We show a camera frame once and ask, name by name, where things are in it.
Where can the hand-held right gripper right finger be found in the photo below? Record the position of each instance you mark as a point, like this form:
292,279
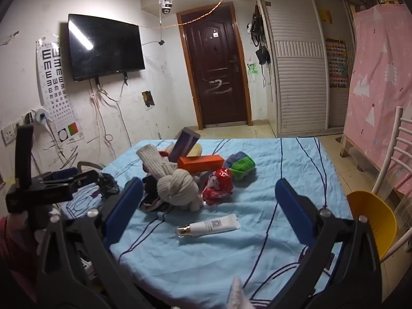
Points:
293,212

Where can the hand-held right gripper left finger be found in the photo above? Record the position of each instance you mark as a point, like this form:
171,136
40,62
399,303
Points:
125,206

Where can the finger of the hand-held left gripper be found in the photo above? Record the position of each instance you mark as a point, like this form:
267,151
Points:
67,172
85,178

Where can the dark cloth pile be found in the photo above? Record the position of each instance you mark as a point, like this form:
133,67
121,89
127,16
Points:
151,194

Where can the long cream knit sock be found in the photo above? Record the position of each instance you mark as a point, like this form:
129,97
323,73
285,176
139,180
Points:
154,162

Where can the knotted cream knit cloth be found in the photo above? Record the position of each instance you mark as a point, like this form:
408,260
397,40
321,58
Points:
177,186

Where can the red cloth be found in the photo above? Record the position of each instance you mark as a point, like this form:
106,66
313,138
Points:
163,154

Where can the green cloth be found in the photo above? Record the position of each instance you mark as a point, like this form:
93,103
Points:
243,166

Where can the red snack packet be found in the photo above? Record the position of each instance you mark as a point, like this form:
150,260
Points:
219,183

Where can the purple box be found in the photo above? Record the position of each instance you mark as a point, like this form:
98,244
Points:
183,146

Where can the yellow plastic bin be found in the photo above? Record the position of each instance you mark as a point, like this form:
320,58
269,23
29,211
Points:
376,222

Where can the white cosmetic tube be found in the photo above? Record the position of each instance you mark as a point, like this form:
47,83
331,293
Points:
209,227

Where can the orange box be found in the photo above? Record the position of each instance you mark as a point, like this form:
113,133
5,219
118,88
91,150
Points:
201,162

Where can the beige cloth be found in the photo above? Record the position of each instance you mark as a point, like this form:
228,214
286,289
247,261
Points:
195,151

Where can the person's right hand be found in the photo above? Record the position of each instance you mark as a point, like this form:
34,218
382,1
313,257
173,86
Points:
238,294

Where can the grey round chair back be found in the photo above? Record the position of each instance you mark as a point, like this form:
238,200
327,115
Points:
85,164

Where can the white plug adapter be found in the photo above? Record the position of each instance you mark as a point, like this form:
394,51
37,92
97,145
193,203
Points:
40,116

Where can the light blue striped sheet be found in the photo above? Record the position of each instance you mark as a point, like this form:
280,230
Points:
225,247

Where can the eye test chart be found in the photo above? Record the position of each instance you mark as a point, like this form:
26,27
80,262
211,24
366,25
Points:
53,83

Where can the white metal chair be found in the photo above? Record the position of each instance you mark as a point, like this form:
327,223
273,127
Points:
391,154

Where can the white louvered wardrobe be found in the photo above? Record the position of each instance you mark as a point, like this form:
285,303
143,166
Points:
299,87

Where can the pink printed curtain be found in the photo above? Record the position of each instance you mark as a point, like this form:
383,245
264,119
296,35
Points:
379,87

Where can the colourful grid poster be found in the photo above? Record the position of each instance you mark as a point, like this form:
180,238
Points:
336,62

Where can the small black hanging bag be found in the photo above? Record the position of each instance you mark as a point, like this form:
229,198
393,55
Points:
263,56

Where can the dark brown door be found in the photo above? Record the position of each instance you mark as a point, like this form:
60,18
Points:
215,67

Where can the yellow paper note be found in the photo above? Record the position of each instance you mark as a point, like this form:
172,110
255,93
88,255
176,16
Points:
325,16

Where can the white wall socket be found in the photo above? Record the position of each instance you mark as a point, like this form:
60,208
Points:
8,133

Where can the wooden bed frame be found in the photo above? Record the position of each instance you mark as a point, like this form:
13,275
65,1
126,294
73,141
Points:
346,148

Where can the open wall junction box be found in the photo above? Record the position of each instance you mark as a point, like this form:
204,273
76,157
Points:
148,98

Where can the black wall television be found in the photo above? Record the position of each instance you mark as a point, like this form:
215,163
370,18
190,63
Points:
103,51

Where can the white security camera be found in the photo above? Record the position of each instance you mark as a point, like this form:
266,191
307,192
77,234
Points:
165,4

